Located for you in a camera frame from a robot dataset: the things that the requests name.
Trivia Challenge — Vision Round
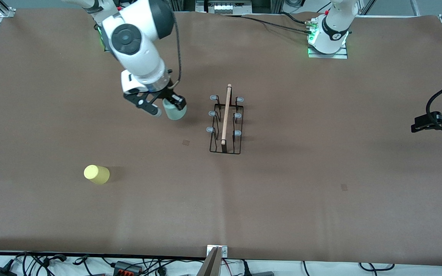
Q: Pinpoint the teal plastic cup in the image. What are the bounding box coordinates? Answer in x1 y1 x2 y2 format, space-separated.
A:
163 99 187 121

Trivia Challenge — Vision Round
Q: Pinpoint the black wire cup holder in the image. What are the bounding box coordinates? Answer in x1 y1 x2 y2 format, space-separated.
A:
206 84 244 155

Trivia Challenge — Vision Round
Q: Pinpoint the yellow plastic cup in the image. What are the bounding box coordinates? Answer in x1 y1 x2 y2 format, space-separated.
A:
84 164 111 185

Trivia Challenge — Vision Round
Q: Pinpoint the white power strip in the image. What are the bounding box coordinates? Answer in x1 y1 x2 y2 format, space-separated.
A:
196 0 252 15

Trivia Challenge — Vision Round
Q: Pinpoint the brown table cover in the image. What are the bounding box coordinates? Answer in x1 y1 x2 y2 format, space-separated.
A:
0 8 442 267

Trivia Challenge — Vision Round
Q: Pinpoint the black orange connector block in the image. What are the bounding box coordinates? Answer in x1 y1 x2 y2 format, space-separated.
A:
113 261 143 276

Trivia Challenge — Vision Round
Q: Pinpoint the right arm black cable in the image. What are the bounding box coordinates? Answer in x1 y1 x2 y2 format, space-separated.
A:
165 10 183 90

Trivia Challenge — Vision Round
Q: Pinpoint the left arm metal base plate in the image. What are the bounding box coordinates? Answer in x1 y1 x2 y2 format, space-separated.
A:
308 44 348 59

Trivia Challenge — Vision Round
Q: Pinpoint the long black braided cable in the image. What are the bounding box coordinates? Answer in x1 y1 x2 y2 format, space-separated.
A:
221 14 313 35

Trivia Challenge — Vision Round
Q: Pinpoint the short black cable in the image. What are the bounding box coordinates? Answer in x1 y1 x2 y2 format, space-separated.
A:
279 11 315 25

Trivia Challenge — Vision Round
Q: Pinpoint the black looped cable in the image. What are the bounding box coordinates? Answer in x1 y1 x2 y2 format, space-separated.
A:
358 262 395 271

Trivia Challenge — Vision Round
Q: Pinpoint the small metal bracket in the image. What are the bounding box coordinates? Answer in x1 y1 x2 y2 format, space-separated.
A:
206 245 228 258

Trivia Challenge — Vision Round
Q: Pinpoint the aluminium camera post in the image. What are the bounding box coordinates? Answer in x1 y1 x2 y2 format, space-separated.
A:
196 246 222 276

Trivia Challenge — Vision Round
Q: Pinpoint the black tangled cable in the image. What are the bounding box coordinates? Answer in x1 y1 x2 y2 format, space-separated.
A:
14 251 68 276

